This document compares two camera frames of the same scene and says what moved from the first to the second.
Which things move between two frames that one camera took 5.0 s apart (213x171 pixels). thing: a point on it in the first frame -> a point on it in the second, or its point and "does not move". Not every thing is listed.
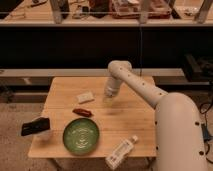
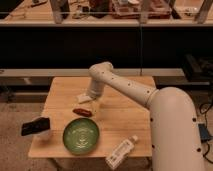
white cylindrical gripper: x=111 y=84 -> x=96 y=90
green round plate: x=81 y=136 does not move
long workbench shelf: x=106 y=13 does not move
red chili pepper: x=83 y=112 does not move
